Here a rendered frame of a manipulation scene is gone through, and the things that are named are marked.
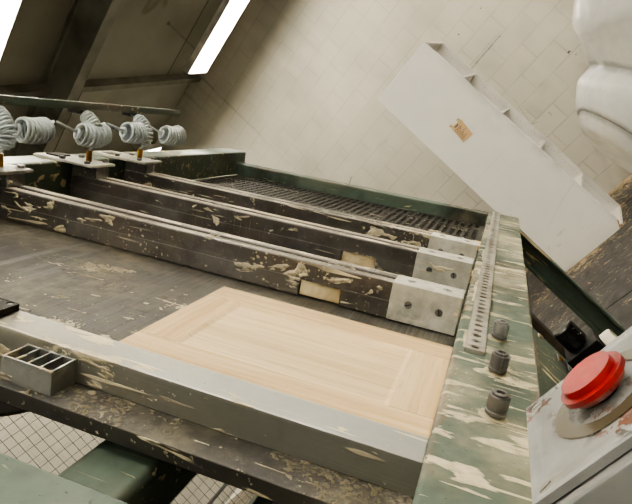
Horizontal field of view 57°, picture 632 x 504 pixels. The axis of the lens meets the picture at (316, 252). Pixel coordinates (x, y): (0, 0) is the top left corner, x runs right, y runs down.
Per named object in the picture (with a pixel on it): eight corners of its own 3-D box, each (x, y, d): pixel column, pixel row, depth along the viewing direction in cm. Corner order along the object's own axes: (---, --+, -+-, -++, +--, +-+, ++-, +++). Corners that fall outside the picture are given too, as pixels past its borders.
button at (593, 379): (653, 393, 29) (621, 362, 29) (588, 440, 30) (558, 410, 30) (636, 363, 32) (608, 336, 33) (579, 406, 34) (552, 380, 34)
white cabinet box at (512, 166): (623, 225, 431) (423, 41, 451) (562, 274, 460) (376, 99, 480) (621, 206, 483) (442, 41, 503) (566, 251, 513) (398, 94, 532)
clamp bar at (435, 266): (465, 296, 128) (490, 189, 123) (31, 191, 160) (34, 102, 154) (468, 285, 138) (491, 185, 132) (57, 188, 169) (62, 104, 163)
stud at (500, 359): (506, 378, 76) (511, 357, 75) (487, 373, 77) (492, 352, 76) (506, 371, 78) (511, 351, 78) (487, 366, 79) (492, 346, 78)
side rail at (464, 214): (481, 240, 233) (488, 214, 230) (234, 187, 262) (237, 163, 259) (482, 237, 240) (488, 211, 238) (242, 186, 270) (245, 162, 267)
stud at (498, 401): (505, 424, 64) (512, 400, 63) (483, 417, 65) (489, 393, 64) (505, 414, 66) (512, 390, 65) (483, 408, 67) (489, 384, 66)
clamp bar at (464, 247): (471, 273, 150) (493, 181, 144) (88, 184, 182) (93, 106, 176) (473, 265, 159) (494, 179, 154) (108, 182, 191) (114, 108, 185)
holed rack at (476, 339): (484, 356, 82) (485, 352, 82) (463, 350, 83) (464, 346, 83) (500, 213, 236) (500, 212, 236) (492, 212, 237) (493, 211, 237)
